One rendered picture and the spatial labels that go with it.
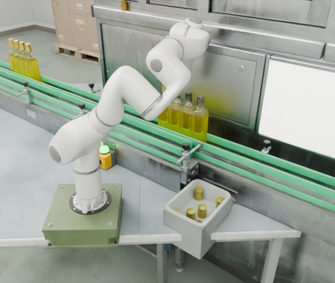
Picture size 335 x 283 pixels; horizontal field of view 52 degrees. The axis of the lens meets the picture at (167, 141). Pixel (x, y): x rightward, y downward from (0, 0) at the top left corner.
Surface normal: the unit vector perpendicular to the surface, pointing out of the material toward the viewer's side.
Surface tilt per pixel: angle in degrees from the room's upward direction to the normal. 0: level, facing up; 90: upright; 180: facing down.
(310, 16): 90
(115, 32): 90
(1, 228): 0
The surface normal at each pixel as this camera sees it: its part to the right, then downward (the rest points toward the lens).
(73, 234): 0.04, 0.52
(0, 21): 0.80, 0.31
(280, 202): -0.60, 0.41
